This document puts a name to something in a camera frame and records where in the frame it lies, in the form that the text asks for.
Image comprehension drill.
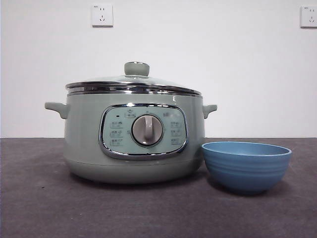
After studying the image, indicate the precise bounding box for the glass lid with green knob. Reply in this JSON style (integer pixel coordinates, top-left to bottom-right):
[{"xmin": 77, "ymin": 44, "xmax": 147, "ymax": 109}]
[{"xmin": 65, "ymin": 61, "xmax": 202, "ymax": 96}]

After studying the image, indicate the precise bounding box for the pale green electric steamer pot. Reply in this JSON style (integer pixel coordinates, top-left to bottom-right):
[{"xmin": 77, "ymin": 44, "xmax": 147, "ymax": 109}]
[{"xmin": 44, "ymin": 91, "xmax": 218, "ymax": 184}]

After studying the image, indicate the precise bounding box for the blue ribbed bowl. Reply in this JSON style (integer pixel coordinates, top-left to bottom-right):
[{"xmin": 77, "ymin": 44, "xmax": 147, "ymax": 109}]
[{"xmin": 201, "ymin": 141, "xmax": 293, "ymax": 195}]

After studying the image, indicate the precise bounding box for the white wall socket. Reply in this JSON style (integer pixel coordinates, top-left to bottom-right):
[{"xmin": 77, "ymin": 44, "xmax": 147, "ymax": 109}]
[
  {"xmin": 300, "ymin": 5, "xmax": 317, "ymax": 28},
  {"xmin": 92, "ymin": 3, "xmax": 114, "ymax": 27}
]

